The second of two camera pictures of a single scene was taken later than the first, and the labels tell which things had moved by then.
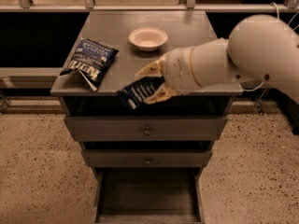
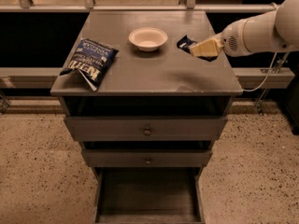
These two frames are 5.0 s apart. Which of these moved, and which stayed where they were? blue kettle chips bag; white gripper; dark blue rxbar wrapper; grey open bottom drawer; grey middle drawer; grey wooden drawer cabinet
Moved: white gripper; dark blue rxbar wrapper
Stayed: blue kettle chips bag; grey open bottom drawer; grey wooden drawer cabinet; grey middle drawer
